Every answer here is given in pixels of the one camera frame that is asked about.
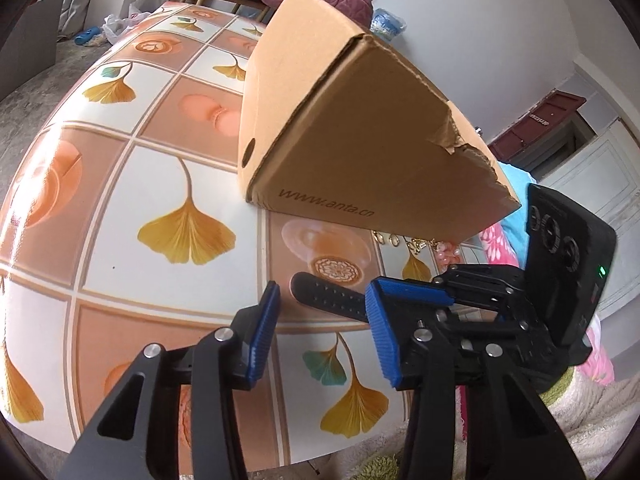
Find dark grey board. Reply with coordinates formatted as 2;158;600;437
0;0;66;103

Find white plastic bag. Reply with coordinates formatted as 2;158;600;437
102;0;171;46

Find pink bead bracelet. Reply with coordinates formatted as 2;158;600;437
432;241;468;273

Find brown cardboard box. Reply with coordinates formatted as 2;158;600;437
237;0;521;246

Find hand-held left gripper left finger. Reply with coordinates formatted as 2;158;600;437
57;280;281;480

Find blue water jug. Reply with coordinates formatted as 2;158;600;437
370;8;407;41

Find white panelled cabinet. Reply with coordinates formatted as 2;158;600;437
537;120;640;311

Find dark red door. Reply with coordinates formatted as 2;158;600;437
487;91;586;166

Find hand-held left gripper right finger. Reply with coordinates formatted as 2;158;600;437
365;280;588;480

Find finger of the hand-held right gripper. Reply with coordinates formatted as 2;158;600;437
375;265;536;312
291;271;371;323

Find pink floral blanket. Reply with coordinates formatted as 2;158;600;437
450;222;617;426

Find grey curtain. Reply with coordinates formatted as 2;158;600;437
60;0;131;36

